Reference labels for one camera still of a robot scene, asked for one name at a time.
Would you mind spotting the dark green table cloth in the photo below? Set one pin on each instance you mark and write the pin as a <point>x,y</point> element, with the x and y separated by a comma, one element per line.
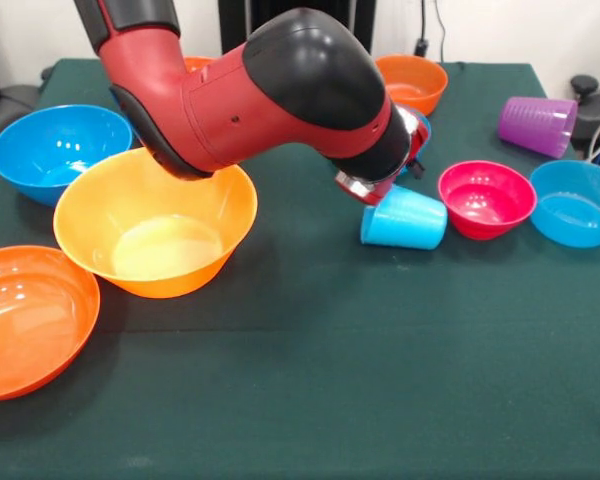
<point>330,375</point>

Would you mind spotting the large yellow-orange bowl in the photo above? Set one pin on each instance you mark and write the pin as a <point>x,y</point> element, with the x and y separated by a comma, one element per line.
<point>155,260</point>

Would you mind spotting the large orange bowl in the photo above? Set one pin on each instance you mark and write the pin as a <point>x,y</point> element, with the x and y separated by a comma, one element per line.
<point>197,63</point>
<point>30,325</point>

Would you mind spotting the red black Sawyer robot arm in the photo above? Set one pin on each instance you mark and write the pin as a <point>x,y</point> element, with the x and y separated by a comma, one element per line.
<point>230,115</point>

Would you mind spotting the purple cup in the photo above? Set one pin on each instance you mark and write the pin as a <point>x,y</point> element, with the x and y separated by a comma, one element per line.
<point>535,125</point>

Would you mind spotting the blue cup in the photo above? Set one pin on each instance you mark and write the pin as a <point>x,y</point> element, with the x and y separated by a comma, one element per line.
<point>405,225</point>

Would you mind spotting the small orange bowl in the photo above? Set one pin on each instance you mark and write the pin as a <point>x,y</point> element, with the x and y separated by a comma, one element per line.
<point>420,80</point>

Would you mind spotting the small blue bowl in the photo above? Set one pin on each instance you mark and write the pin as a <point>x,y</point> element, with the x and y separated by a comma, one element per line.
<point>575,215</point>
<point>428,132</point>

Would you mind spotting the large blue bowl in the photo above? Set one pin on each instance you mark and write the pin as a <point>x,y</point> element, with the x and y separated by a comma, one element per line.
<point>45,155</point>

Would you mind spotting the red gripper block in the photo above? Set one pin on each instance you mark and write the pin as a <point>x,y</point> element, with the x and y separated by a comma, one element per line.
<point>419,140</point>

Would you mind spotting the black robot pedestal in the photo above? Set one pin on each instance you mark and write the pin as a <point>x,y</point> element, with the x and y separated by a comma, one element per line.
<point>230,25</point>

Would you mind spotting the small pink bowl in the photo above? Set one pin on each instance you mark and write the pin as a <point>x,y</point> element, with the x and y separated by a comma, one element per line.
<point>485,205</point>

